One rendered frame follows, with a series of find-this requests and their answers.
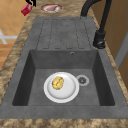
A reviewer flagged black tap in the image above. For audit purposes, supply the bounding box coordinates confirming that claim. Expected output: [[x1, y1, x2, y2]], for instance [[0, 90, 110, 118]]
[[80, 0, 113, 50]]

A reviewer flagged red can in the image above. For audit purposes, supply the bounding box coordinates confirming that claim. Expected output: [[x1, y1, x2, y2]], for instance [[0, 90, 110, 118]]
[[20, 3, 33, 17]]

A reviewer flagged white round plate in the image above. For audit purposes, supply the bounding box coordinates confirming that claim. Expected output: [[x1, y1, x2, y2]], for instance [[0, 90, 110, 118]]
[[43, 72, 81, 104]]

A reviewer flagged yellow-brown bread piece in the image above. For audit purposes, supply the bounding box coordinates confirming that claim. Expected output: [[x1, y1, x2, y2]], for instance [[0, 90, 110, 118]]
[[51, 76, 66, 92]]

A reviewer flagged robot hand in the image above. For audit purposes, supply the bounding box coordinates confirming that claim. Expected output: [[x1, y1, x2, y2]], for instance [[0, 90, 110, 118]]
[[25, 0, 35, 9]]

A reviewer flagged plate with raw meat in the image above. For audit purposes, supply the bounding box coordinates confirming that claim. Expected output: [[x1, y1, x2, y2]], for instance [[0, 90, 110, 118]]
[[40, 3, 62, 13]]

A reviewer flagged dark grey sink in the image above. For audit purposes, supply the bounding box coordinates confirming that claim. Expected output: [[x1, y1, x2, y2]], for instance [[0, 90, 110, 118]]
[[1, 16, 126, 120]]

